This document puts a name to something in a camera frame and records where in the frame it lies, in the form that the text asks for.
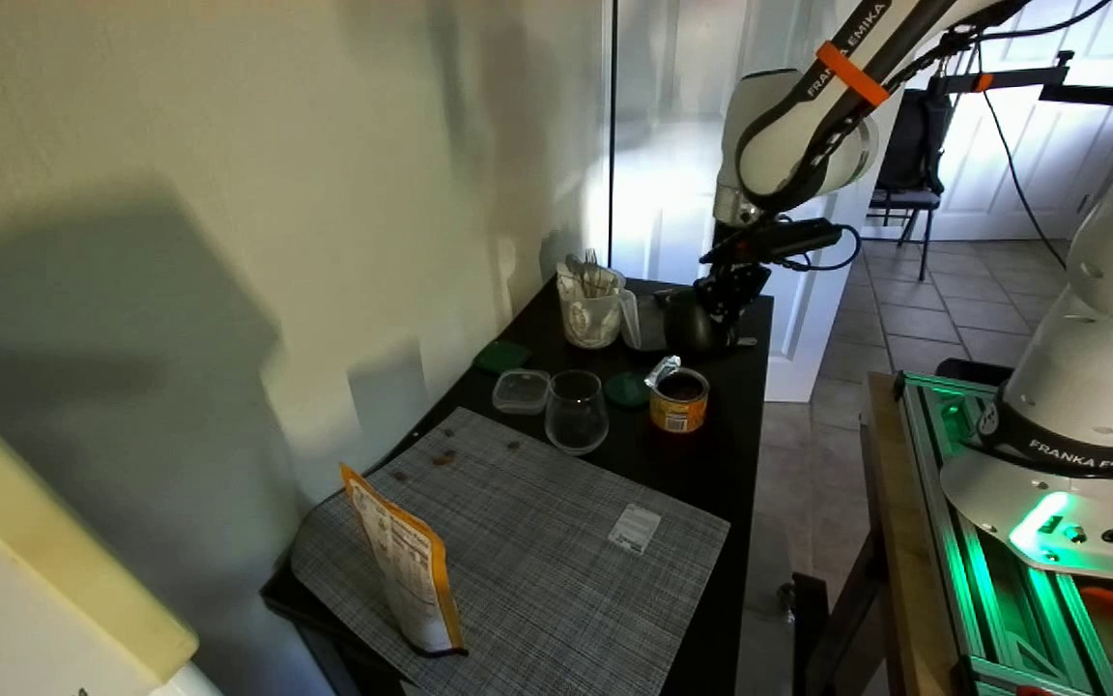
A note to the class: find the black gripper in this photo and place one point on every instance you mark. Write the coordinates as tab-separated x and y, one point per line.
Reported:
742	256

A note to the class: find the black cup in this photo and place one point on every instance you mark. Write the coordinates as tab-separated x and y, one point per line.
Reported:
689	328

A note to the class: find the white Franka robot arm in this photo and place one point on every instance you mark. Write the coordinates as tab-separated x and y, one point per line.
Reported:
1098	361

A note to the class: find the black table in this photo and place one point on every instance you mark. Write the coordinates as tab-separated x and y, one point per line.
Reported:
723	437

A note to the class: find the green round lid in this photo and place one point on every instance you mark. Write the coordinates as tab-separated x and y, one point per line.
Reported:
627	390

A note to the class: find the clear measuring pitcher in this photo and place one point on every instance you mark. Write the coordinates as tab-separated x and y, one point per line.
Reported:
591	310

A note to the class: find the clear drinking glass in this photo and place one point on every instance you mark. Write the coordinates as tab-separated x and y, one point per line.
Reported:
576	416

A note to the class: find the clear plastic container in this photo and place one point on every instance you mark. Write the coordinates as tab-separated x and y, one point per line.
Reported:
518	390

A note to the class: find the dark green flat pad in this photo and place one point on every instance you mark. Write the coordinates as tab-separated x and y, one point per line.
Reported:
502	357

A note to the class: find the black chair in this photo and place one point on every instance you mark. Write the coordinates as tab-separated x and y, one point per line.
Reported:
913	161

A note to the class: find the white paper label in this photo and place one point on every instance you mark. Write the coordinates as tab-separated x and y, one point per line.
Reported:
635	526

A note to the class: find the wooden stand board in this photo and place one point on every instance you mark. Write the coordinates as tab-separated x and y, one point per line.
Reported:
898	544

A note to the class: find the gray woven placemat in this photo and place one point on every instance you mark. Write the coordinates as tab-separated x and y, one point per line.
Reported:
531	564

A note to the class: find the white panel door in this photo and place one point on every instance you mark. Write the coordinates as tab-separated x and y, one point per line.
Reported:
1098	180

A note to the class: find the orange snack pouch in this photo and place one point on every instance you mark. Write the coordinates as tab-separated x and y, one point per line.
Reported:
406	564

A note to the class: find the aluminium frame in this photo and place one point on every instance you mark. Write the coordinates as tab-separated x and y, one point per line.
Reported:
1007	606

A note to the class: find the black camera boom bar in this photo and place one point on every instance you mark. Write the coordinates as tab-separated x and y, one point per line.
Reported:
1098	91

